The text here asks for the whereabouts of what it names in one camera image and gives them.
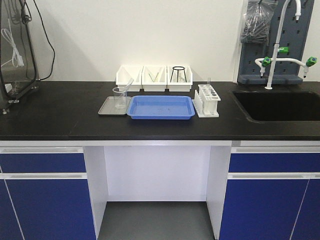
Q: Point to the right white storage bin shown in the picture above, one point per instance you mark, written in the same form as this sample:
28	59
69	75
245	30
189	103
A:
180	86

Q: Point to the white lab faucet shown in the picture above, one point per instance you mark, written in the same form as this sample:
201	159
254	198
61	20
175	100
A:
264	62

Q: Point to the clear glass beaker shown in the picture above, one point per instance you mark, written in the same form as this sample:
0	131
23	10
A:
115	91

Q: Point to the grey metal tray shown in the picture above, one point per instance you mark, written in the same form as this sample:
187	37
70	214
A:
108	108

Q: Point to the white storage bin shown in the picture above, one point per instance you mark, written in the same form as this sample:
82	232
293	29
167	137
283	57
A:
160	85
180	86
127	73

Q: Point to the clear glass test tube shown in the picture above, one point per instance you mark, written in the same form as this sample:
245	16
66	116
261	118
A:
128	86

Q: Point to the white test tube rack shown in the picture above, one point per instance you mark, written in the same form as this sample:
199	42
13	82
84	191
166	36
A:
206	101

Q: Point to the transparent equipment enclosure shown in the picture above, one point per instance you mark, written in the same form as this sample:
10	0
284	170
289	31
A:
18	69

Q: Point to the right blue cabinet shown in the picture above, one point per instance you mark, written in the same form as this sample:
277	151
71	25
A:
272	194

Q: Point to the blue plastic tray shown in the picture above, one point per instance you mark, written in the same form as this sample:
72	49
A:
160	107

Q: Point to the black lab sink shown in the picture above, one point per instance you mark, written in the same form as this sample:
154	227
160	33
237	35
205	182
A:
278	106

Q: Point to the grey pegboard drying rack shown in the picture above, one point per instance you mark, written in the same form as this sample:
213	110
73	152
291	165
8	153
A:
261	44

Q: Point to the green plastic spatula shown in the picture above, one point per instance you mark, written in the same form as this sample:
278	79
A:
151	76

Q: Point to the plastic bag of pegs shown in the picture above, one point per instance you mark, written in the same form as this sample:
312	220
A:
256	22

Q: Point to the left blue cabinet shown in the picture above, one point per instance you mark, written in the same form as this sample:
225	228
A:
44	195

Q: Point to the blue cabinet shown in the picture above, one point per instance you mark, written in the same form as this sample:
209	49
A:
44	195
272	194

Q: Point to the black wire tripod stand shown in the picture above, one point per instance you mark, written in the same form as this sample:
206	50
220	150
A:
178	74

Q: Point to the middle white storage bin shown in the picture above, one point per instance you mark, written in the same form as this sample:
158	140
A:
160	85

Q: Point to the left white storage bin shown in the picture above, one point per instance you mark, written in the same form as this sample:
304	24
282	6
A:
127	73

